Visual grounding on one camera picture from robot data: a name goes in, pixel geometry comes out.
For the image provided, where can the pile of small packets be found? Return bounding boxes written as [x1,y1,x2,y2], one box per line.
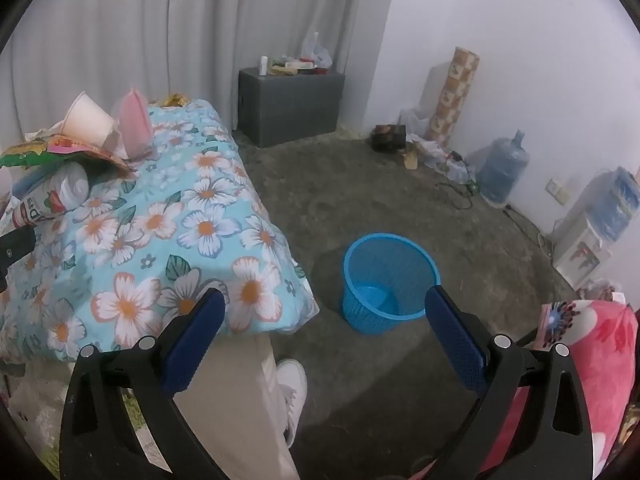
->
[269,55,326,77]

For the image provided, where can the black power cable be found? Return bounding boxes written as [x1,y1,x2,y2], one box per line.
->
[435,150,476,211]

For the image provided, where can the dark brown box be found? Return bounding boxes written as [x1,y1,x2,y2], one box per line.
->
[371,124,407,152]

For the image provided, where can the pink floral blanket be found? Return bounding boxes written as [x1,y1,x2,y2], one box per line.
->
[480,300,640,480]

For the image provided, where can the blue water jug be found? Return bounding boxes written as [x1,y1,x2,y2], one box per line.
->
[590,166,640,241]
[475,130,531,208]

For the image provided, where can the pink snack packet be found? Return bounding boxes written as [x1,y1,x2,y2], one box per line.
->
[114,87,156,158]

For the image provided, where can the white paper cup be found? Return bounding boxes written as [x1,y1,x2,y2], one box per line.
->
[62,91,117,148]

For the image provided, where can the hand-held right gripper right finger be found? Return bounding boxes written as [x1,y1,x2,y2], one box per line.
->
[424,285,601,480]

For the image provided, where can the blue floral tablecloth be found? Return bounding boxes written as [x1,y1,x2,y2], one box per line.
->
[0,97,321,363]

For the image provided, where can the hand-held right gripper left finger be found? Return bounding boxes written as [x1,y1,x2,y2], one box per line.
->
[59,287,228,480]

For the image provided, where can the white plastic bags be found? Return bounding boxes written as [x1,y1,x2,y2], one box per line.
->
[400,107,468,181]

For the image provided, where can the crumpled clear plastic sheet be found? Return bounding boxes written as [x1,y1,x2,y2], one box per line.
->
[0,360,166,480]

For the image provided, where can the white wall socket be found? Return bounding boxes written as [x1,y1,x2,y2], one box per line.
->
[545,177,571,206]

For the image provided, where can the white water dispenser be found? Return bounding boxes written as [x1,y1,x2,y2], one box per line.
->
[552,215,608,288]

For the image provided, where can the clear plastic bag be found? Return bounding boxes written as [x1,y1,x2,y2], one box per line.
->
[300,31,333,68]

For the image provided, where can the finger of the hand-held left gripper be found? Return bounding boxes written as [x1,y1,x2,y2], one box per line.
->
[0,227,37,292]

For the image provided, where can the grey cabinet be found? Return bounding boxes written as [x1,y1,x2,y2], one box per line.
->
[237,67,347,148]

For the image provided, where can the grey white curtain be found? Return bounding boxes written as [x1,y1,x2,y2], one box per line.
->
[0,0,401,141]

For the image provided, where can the green yellow snack packet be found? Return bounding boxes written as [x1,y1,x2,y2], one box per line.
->
[0,137,138,178]

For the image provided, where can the patterned rolled mat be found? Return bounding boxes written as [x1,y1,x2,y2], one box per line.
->
[424,46,481,148]

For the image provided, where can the blue mesh wastebasket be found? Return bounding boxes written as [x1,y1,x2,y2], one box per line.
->
[342,232,442,336]

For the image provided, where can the person's white shoe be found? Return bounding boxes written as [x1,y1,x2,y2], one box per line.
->
[275,359,308,448]

